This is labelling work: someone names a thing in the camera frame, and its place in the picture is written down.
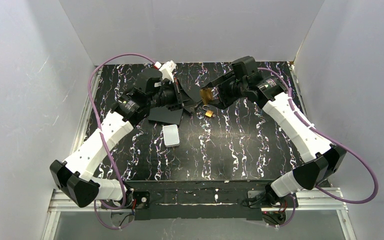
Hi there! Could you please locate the large brass padlock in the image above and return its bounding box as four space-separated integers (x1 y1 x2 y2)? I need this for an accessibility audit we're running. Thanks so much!
199 88 220 105

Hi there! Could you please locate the small brass padlock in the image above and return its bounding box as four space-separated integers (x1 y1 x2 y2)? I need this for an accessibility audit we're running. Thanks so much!
202 105 215 118

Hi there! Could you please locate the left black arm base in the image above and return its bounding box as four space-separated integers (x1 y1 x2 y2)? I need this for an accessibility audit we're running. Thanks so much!
100 188 151 229

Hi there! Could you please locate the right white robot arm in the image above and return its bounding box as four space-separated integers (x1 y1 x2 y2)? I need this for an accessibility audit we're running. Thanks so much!
200 56 346 201

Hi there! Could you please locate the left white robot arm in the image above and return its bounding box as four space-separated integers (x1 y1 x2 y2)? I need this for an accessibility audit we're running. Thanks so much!
49 65 196 208

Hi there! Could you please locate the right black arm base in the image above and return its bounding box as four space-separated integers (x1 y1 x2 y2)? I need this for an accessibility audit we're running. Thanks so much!
241 190 299 229

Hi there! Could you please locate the black square plate left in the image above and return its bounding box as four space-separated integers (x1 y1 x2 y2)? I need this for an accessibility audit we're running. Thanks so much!
148 106 183 125

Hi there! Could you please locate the black square plate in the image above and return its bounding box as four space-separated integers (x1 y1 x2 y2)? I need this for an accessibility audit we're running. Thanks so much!
148 106 183 125
180 86 203 115

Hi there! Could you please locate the black square plate right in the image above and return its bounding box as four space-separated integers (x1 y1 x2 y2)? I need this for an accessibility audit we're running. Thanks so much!
180 86 203 115

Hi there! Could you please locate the white rectangular box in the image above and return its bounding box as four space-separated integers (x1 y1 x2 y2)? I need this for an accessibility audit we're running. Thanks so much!
162 124 180 148

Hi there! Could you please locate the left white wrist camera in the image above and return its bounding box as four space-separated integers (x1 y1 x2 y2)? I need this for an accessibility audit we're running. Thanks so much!
153 60 177 83

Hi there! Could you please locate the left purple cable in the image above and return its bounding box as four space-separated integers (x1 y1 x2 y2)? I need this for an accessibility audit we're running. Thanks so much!
86 52 156 231

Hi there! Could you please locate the aluminium frame rail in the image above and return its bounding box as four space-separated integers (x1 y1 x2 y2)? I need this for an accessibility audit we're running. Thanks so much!
41 65 359 240

